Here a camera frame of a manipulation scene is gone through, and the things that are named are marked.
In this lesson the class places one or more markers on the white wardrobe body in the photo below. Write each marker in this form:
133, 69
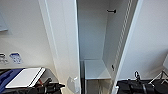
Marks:
93, 33

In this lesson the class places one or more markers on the white folding table top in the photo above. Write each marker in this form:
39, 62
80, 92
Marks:
25, 77

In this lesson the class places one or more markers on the orange folding stand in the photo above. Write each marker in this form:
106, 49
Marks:
39, 81

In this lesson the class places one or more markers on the small wall poster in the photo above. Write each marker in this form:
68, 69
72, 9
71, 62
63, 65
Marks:
3, 58

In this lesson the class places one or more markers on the black wardrobe hook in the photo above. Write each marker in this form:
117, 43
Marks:
112, 11

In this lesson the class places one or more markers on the grey wall-mounted box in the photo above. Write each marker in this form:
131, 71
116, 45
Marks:
3, 21

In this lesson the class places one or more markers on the wall poster with blue print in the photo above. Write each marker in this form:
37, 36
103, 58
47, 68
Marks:
15, 57

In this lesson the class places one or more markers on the white wardrobe door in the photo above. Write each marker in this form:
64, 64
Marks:
146, 36
61, 40

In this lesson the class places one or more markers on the white wardrobe shelf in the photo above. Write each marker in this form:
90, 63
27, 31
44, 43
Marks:
96, 69

